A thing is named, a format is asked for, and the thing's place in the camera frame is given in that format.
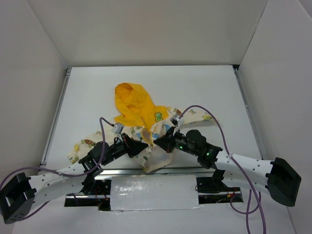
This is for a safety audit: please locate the cream printed kids jacket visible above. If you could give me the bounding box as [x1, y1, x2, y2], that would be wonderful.
[67, 83, 215, 173]

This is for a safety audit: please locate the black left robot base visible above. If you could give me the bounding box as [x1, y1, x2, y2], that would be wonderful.
[75, 178, 112, 211]

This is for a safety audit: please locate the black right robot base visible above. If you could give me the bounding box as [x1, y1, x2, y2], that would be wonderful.
[195, 171, 243, 205]

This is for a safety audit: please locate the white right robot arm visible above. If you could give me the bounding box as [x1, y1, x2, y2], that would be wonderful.
[154, 130, 302, 207]

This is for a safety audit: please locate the white front cover panel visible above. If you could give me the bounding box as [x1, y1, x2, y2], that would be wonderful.
[110, 175, 199, 211]

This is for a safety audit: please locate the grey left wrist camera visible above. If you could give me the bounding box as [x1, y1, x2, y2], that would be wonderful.
[111, 122, 124, 135]

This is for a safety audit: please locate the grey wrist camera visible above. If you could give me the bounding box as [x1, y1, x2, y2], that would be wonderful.
[111, 122, 124, 135]
[170, 114, 184, 135]

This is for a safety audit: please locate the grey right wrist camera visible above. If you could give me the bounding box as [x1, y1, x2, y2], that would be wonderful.
[170, 114, 184, 135]

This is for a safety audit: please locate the aluminium table edge rail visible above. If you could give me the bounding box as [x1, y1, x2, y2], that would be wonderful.
[96, 167, 215, 180]

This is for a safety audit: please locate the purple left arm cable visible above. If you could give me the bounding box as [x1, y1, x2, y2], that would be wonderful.
[0, 117, 117, 220]

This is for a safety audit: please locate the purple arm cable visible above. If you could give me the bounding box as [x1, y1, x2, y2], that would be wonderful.
[179, 105, 267, 234]
[0, 117, 117, 220]

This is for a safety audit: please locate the aluminium right side rail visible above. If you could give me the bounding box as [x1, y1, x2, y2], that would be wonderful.
[232, 64, 269, 159]

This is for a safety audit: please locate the aluminium left side rail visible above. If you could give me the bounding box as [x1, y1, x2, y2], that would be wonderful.
[40, 67, 72, 165]

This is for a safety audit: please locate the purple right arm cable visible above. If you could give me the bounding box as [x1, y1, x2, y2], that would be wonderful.
[179, 105, 267, 234]

